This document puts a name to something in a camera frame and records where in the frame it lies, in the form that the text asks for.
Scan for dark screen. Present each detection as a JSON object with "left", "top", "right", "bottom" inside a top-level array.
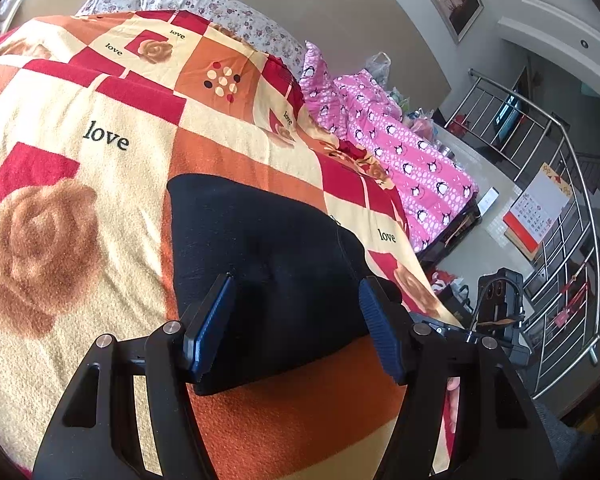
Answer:
[{"left": 494, "top": 91, "right": 525, "bottom": 142}]

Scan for black pants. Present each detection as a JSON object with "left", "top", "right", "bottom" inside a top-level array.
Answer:
[{"left": 166, "top": 172, "right": 407, "bottom": 397}]

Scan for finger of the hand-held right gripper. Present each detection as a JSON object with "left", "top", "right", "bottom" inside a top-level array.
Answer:
[{"left": 409, "top": 311, "right": 481, "bottom": 345}]

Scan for wall calendar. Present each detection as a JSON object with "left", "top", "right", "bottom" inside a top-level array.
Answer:
[{"left": 502, "top": 162, "right": 574, "bottom": 252}]

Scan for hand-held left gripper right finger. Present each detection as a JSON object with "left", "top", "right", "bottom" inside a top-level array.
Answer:
[{"left": 357, "top": 276, "right": 561, "bottom": 480}]

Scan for floral pillow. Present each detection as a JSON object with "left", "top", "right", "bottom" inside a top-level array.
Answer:
[
  {"left": 140, "top": 0, "right": 307, "bottom": 77},
  {"left": 74, "top": 0, "right": 147, "bottom": 17}
]

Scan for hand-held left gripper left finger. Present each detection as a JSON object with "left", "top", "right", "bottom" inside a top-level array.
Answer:
[{"left": 32, "top": 272, "right": 239, "bottom": 480}]

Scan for metal stair railing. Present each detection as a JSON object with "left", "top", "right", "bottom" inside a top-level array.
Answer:
[{"left": 442, "top": 69, "right": 600, "bottom": 402}]

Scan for orange red printed blanket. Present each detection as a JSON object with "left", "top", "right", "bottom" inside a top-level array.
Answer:
[{"left": 0, "top": 10, "right": 465, "bottom": 480}]

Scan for clear plastic bag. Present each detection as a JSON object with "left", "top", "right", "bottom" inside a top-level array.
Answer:
[{"left": 364, "top": 51, "right": 394, "bottom": 82}]

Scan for pink penguin print blanket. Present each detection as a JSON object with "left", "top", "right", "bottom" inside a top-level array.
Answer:
[{"left": 299, "top": 40, "right": 482, "bottom": 254}]

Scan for person's grey clothing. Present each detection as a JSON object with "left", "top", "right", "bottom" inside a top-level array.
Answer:
[{"left": 530, "top": 395, "right": 597, "bottom": 480}]

